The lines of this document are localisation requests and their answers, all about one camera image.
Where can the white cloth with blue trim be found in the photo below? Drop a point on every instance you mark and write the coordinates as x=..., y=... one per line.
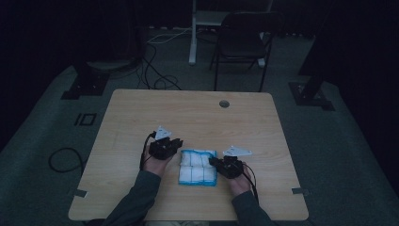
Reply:
x=197, y=171

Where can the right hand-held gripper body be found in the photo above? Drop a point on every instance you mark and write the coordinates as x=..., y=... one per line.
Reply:
x=232, y=166

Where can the person's left hand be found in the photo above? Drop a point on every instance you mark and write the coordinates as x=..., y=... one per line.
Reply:
x=155, y=166

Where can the black folding chair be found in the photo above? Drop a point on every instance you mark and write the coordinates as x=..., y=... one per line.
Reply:
x=243, y=44

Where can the grey table grommet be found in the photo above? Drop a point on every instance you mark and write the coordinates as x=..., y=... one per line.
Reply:
x=224, y=104

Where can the person's right hand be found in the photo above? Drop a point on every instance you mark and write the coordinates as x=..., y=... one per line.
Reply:
x=240, y=185

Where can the black stand with base plate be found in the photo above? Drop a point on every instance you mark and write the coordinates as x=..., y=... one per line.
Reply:
x=86, y=84
x=310, y=94

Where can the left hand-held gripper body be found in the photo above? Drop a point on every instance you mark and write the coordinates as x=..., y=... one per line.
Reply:
x=160, y=149

